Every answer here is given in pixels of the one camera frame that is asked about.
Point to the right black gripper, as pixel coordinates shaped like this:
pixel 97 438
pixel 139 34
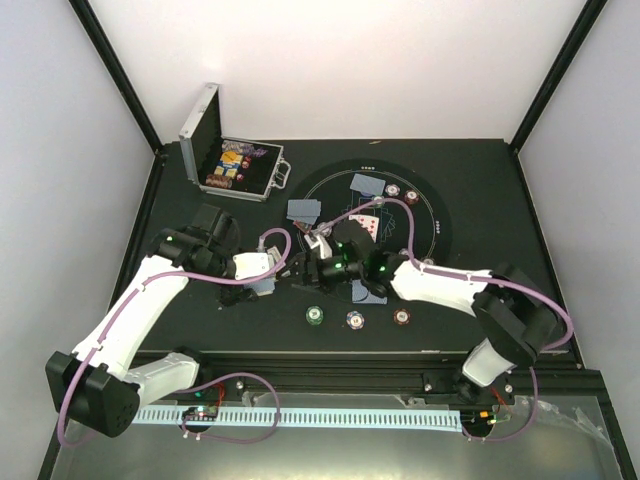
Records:
pixel 304 269

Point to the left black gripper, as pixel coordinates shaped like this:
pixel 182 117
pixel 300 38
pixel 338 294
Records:
pixel 231 295

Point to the dealt card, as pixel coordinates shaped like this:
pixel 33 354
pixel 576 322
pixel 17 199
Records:
pixel 364 296
pixel 367 185
pixel 297 208

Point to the blue backed card deck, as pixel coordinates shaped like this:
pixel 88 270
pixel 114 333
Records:
pixel 264 287

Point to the brown poker chip stack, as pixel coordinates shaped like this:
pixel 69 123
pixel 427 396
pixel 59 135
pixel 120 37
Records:
pixel 401 317

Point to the blue white chip stack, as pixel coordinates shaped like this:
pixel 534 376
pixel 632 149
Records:
pixel 355 320

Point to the green poker chip stack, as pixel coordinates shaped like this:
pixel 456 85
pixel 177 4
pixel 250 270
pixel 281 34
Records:
pixel 314 315

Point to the blue white chip top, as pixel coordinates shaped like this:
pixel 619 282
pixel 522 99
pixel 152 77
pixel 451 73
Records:
pixel 392 190

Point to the red triangular all-in marker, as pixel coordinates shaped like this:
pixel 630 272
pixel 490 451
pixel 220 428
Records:
pixel 303 227

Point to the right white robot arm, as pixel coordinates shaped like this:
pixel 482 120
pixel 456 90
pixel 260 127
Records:
pixel 516 322

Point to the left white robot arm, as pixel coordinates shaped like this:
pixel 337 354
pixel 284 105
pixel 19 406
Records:
pixel 96 385

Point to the round black poker mat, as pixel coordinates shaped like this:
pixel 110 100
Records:
pixel 423 228

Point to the orange black chip roll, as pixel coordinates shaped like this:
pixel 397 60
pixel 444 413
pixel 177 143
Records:
pixel 220 182

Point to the open aluminium poker case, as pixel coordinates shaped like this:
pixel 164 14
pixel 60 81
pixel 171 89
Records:
pixel 230 167

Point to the yellow big blind button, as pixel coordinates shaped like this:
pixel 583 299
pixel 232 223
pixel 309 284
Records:
pixel 231 157

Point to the purple chip roll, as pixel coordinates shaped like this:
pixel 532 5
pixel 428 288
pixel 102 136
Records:
pixel 242 148

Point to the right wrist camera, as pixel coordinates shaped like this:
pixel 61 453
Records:
pixel 353 240

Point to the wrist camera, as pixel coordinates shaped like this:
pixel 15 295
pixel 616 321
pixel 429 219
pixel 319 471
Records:
pixel 212 220
pixel 353 240

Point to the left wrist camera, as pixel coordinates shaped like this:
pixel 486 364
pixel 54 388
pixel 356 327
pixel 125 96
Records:
pixel 212 220

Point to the white slotted cable duct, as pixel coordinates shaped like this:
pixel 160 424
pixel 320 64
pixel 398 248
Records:
pixel 331 418

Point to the black aluminium rail base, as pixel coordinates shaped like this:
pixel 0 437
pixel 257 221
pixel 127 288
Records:
pixel 436 379

